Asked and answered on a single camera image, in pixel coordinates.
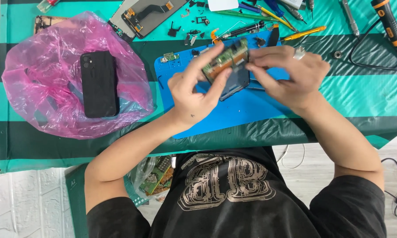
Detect person's right hand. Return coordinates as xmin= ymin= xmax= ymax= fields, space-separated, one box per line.
xmin=245 ymin=45 xmax=331 ymax=113

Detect person's left hand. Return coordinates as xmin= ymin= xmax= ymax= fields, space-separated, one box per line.
xmin=167 ymin=43 xmax=234 ymax=128

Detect green phone circuit board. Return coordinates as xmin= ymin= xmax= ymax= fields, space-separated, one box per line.
xmin=202 ymin=38 xmax=251 ymax=84

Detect small green charging board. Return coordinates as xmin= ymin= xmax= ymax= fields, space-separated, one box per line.
xmin=160 ymin=52 xmax=180 ymax=63

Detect black flex ribbon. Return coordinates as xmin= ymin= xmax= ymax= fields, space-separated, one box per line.
xmin=267 ymin=24 xmax=280 ymax=47

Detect blue silicone repair mat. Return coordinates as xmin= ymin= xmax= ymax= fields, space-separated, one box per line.
xmin=154 ymin=30 xmax=293 ymax=139

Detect teal and green striped tarp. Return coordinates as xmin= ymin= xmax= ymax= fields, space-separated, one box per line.
xmin=0 ymin=0 xmax=397 ymax=175

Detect blue and yellow screwdriver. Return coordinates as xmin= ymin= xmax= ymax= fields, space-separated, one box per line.
xmin=238 ymin=2 xmax=299 ymax=32

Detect black precision screwdriver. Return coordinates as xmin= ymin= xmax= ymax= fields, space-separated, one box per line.
xmin=221 ymin=20 xmax=265 ymax=40

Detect silver metal screwdriver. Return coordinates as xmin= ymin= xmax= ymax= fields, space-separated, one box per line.
xmin=341 ymin=0 xmax=360 ymax=37

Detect green plastic pry tool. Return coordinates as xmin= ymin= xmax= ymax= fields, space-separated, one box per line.
xmin=213 ymin=9 xmax=279 ymax=22

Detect clear bag of circuit boards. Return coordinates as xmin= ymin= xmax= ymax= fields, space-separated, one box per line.
xmin=129 ymin=155 xmax=176 ymax=203

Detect black phone in case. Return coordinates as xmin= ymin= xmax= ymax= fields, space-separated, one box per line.
xmin=80 ymin=50 xmax=120 ymax=119

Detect detached phone display panel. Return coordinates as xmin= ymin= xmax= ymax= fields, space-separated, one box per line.
xmin=107 ymin=0 xmax=189 ymax=44

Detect white card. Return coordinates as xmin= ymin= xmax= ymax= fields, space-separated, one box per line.
xmin=207 ymin=0 xmax=239 ymax=12

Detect black and orange electric screwdriver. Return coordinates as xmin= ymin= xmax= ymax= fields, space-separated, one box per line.
xmin=370 ymin=0 xmax=397 ymax=57

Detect black printed shirt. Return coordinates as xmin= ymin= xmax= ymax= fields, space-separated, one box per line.
xmin=86 ymin=146 xmax=387 ymax=238

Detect pink plastic bag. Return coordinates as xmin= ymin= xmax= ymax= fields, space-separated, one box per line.
xmin=2 ymin=11 xmax=155 ymax=140

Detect brown phone back cover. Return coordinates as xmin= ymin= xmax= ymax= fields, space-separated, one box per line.
xmin=33 ymin=15 xmax=70 ymax=35

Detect clear lighter with red cap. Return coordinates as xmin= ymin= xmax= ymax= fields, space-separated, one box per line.
xmin=37 ymin=0 xmax=61 ymax=14

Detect silver finger ring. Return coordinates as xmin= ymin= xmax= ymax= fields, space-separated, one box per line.
xmin=293 ymin=46 xmax=307 ymax=61

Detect yellow handled precision tool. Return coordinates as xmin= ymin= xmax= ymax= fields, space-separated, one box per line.
xmin=279 ymin=25 xmax=327 ymax=42

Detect dark blue phone frame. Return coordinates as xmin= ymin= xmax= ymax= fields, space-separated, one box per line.
xmin=218 ymin=68 xmax=252 ymax=102

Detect black screwdriver cable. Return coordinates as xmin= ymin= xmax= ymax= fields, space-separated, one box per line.
xmin=349 ymin=18 xmax=397 ymax=71

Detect orange flex cable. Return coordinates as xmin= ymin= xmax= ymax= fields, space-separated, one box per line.
xmin=210 ymin=28 xmax=223 ymax=45

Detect small black plastic bracket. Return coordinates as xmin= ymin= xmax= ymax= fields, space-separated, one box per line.
xmin=167 ymin=21 xmax=182 ymax=38

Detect white cable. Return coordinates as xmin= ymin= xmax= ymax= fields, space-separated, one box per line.
xmin=276 ymin=143 xmax=307 ymax=170

